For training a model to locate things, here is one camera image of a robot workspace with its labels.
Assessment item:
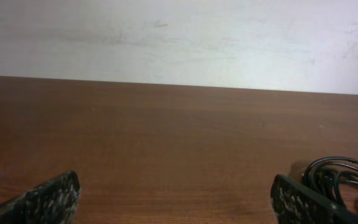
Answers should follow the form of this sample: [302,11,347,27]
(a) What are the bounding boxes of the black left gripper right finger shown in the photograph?
[270,174,358,224]

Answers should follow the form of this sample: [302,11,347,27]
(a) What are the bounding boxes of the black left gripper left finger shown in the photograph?
[0,170,81,223]

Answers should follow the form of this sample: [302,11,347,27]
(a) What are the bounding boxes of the black usb cable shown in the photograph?
[301,156,358,222]

